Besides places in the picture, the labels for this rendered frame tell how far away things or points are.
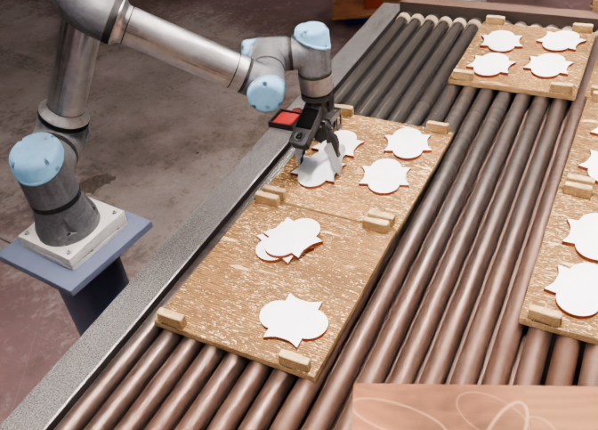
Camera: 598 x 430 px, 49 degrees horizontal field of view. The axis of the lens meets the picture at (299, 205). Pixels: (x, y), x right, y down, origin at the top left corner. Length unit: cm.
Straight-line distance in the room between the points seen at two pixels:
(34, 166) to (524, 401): 107
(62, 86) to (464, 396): 105
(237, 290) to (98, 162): 237
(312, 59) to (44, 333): 174
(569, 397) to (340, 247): 57
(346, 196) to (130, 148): 228
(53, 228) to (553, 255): 109
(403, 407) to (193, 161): 257
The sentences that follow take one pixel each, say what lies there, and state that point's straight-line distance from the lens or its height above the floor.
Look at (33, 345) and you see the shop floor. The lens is 276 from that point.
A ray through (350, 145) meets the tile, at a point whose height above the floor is 95.
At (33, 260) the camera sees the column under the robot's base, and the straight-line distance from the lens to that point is 168.
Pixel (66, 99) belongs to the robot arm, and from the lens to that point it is 157.
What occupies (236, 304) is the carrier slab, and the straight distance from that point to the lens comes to 131.
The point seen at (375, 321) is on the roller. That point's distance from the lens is 128.
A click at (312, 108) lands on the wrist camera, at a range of 151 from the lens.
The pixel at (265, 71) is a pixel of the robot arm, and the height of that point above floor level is 128.
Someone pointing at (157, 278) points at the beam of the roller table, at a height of 91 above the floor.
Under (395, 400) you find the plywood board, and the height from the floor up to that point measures 104.
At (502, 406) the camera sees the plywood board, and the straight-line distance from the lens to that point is 103.
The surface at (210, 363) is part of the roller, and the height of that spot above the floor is 91.
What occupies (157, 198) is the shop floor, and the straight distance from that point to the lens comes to 323.
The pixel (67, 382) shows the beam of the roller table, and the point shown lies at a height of 92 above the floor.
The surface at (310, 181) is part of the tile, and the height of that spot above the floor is 95.
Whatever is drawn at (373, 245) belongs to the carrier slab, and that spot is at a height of 94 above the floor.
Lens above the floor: 188
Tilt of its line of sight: 39 degrees down
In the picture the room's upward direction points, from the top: 7 degrees counter-clockwise
